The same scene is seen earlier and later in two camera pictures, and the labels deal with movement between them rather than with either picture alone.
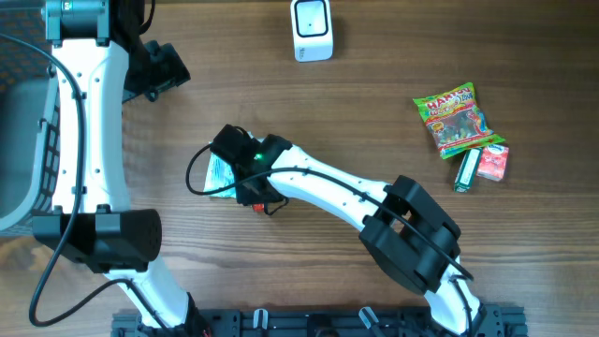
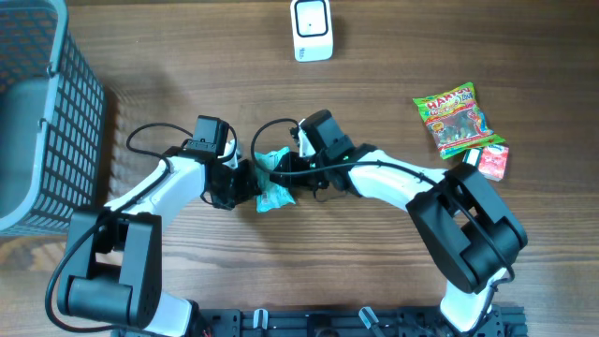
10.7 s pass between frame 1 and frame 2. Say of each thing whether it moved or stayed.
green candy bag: stayed
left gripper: moved
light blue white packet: moved
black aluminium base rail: stayed
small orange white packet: stayed
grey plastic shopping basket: stayed
